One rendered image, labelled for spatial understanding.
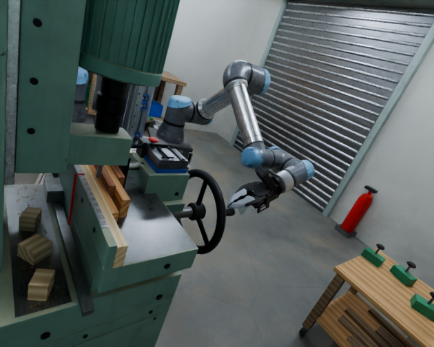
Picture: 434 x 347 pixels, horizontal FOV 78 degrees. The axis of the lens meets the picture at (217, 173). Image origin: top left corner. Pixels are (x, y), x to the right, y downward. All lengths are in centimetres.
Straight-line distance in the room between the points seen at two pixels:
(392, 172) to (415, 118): 57
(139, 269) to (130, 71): 37
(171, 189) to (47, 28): 48
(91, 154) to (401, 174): 307
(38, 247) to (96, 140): 25
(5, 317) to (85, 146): 32
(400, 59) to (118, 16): 322
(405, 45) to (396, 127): 83
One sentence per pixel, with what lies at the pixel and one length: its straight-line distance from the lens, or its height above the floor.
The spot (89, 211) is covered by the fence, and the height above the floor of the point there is 94.
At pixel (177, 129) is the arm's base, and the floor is 89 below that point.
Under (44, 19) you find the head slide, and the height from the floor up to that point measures 126.
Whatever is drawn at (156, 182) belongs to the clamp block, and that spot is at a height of 94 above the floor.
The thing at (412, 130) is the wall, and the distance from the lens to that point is 335.
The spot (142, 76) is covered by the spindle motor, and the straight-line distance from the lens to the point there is 54.
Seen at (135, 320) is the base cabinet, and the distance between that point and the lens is 76.
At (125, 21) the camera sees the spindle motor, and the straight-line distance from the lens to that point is 53.
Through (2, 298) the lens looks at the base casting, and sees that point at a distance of 64.
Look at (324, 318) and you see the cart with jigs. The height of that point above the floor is 18.
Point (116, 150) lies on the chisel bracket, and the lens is 63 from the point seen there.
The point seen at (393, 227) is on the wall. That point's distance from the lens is 339.
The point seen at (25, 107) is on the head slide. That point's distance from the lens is 54.
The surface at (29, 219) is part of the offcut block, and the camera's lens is 75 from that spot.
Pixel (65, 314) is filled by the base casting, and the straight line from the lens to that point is 63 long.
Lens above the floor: 129
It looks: 22 degrees down
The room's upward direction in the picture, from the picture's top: 20 degrees clockwise
